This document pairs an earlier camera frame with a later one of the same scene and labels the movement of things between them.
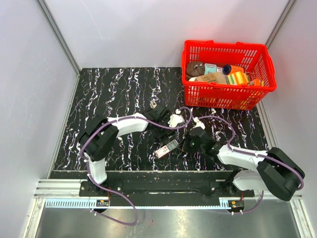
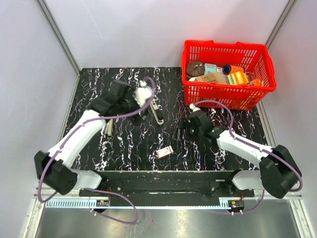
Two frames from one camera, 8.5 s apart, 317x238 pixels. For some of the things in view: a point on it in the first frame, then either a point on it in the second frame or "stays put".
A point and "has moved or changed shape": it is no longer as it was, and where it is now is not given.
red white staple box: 166,148 has moved or changed shape
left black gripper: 164,139 -> 137,118
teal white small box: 209,68 stays put
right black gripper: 189,137 -> 185,125
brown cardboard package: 214,77 stays put
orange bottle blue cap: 229,69 stays put
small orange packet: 256,82 stays put
